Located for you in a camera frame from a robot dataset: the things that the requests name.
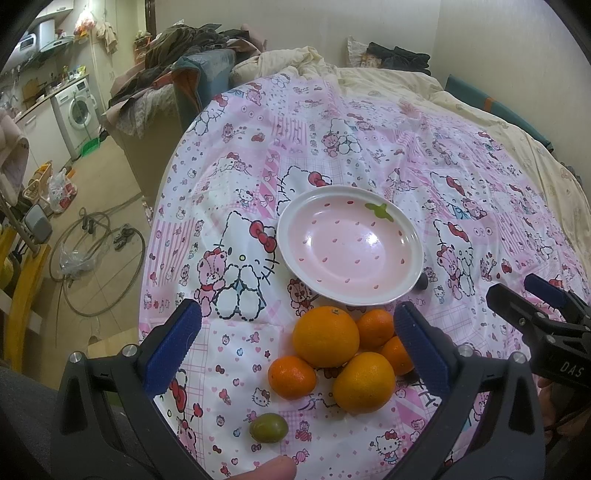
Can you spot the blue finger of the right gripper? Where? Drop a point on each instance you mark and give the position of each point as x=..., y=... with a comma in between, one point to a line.
x=567, y=302
x=518, y=311

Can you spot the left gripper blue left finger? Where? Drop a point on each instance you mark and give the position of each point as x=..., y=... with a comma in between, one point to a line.
x=165, y=347

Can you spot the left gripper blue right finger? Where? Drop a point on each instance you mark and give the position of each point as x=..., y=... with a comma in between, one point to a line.
x=428, y=347

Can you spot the small mandarin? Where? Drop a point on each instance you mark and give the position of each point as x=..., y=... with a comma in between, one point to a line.
x=291, y=377
x=400, y=360
x=376, y=328

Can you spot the small mandarin back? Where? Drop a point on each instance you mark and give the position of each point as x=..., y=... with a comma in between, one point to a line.
x=376, y=328

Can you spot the dark grape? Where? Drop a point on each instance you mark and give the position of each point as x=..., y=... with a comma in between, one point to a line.
x=422, y=282

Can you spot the large orange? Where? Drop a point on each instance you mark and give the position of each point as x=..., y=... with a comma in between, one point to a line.
x=365, y=385
x=326, y=337

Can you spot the green tomato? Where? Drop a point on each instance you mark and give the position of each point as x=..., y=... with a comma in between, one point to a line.
x=268, y=428

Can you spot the finger tip of person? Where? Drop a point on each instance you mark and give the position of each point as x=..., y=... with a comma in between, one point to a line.
x=279, y=468

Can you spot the cream duvet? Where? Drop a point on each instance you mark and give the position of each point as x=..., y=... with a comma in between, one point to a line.
x=559, y=187

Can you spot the pink strawberry plate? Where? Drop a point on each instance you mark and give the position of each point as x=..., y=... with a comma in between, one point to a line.
x=350, y=245

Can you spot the hello kitty pink bedsheet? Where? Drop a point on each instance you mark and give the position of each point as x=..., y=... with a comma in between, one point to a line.
x=287, y=194

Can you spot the yellow wooden chair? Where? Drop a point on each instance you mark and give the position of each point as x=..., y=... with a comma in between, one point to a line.
x=17, y=309

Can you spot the teal headboard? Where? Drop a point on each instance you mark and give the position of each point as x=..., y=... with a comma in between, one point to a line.
x=475, y=97

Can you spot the pile of clothes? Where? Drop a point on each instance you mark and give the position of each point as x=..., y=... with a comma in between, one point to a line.
x=145, y=90

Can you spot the white washing machine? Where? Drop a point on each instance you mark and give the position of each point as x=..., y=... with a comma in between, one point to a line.
x=76, y=113

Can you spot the dark clothes by wall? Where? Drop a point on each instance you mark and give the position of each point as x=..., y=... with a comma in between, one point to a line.
x=400, y=59

